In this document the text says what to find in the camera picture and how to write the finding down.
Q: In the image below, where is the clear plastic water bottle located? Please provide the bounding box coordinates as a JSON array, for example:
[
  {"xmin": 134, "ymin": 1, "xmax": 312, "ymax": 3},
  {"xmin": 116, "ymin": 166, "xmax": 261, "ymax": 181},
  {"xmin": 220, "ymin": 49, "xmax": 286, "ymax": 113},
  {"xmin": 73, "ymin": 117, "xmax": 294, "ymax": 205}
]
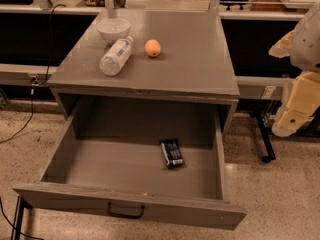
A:
[{"xmin": 99, "ymin": 36, "xmax": 133, "ymax": 76}]

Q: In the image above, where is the black drawer handle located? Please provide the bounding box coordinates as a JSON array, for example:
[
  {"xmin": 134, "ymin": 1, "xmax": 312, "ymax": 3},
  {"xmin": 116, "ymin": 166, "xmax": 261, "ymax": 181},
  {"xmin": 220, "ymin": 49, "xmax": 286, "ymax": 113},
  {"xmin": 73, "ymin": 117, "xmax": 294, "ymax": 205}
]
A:
[{"xmin": 106, "ymin": 201, "xmax": 145, "ymax": 219}]

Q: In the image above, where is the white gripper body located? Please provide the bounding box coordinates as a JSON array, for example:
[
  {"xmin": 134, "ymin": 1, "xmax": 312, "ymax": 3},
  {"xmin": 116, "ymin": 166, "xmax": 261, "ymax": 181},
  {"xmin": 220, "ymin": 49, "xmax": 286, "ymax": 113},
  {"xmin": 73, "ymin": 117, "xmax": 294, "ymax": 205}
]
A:
[{"xmin": 290, "ymin": 3, "xmax": 320, "ymax": 72}]

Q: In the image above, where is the white ceramic bowl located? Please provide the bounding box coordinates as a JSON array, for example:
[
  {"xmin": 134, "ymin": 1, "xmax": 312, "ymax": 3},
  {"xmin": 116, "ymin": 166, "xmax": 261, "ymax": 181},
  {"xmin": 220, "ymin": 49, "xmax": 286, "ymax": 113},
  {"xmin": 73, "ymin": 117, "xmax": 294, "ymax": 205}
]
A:
[{"xmin": 97, "ymin": 18, "xmax": 131, "ymax": 43}]

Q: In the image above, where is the orange fruit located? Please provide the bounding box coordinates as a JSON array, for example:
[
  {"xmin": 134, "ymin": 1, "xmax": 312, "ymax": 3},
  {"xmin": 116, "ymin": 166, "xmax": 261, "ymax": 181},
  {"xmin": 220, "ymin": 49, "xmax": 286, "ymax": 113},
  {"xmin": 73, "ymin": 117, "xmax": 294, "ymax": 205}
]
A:
[{"xmin": 145, "ymin": 39, "xmax": 161, "ymax": 58}]

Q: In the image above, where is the black cable on left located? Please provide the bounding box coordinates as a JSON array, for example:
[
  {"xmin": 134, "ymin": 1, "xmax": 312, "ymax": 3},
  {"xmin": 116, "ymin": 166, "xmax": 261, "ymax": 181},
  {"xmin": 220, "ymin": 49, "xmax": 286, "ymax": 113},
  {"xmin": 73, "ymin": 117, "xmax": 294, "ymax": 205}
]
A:
[{"xmin": 0, "ymin": 3, "xmax": 67, "ymax": 145}]

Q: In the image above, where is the black metal leg bottom left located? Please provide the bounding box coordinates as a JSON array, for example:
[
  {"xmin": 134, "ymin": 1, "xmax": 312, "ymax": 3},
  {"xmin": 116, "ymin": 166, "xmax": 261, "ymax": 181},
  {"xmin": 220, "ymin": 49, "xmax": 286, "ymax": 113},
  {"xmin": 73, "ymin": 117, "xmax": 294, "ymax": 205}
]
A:
[{"xmin": 10, "ymin": 197, "xmax": 25, "ymax": 240}]

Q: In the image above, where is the black stand leg with caster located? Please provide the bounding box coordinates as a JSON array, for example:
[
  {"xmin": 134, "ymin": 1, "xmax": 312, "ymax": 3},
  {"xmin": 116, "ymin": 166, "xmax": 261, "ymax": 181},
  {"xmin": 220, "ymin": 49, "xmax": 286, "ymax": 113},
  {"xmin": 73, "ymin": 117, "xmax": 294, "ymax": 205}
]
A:
[{"xmin": 250, "ymin": 111, "xmax": 276, "ymax": 163}]

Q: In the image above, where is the grey open top drawer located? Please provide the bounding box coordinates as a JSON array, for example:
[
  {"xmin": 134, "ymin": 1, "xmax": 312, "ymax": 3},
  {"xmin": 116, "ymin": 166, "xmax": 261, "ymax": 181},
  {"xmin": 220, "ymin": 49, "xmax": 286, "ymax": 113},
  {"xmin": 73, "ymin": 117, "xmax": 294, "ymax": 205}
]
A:
[{"xmin": 13, "ymin": 96, "xmax": 246, "ymax": 230}]

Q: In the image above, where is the grey cabinet with counter top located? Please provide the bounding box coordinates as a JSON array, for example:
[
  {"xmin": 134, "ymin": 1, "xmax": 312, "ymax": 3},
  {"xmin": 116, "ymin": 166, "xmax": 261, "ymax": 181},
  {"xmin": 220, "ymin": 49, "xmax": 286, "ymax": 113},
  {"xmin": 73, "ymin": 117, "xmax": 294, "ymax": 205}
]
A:
[{"xmin": 48, "ymin": 9, "xmax": 239, "ymax": 130}]

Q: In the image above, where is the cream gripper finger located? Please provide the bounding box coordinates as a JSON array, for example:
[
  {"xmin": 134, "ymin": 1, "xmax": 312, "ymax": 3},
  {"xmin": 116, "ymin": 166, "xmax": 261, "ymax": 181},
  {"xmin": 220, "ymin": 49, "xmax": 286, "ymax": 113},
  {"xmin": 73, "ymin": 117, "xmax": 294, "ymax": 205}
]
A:
[
  {"xmin": 269, "ymin": 31, "xmax": 294, "ymax": 58},
  {"xmin": 272, "ymin": 71, "xmax": 320, "ymax": 137}
]

